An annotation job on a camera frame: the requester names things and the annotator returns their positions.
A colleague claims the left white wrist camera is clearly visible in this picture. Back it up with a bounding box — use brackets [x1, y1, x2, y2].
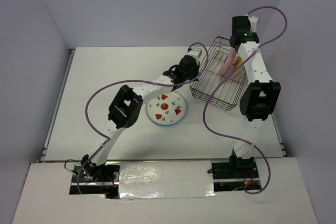
[187, 47, 203, 59]

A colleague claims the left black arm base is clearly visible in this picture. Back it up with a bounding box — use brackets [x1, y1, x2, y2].
[64, 155, 120, 199]

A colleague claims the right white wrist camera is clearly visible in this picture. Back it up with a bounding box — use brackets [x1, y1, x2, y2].
[248, 16, 259, 33]

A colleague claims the pink plate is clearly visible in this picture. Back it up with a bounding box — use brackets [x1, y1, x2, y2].
[218, 48, 236, 76]

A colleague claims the aluminium table rail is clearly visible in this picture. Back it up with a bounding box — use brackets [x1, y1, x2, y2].
[37, 48, 76, 163]

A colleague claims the white blue-rimmed fruit plate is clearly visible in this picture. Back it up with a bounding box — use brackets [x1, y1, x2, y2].
[145, 91, 187, 126]

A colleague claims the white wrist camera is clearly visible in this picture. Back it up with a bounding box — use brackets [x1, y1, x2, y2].
[248, 16, 259, 33]
[187, 47, 203, 59]

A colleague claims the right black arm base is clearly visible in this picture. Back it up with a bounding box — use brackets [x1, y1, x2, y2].
[207, 150, 261, 192]

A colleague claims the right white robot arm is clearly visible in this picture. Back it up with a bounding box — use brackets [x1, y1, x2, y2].
[230, 15, 281, 158]

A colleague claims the dark wire dish rack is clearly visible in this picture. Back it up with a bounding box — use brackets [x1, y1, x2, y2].
[190, 36, 248, 111]

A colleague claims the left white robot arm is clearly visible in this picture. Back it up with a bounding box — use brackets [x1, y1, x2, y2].
[81, 48, 202, 182]

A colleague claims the silver tape-covered panel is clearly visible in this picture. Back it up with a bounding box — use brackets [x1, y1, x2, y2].
[119, 161, 215, 199]

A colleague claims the yellow plate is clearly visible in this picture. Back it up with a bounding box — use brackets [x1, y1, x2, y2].
[234, 56, 243, 76]

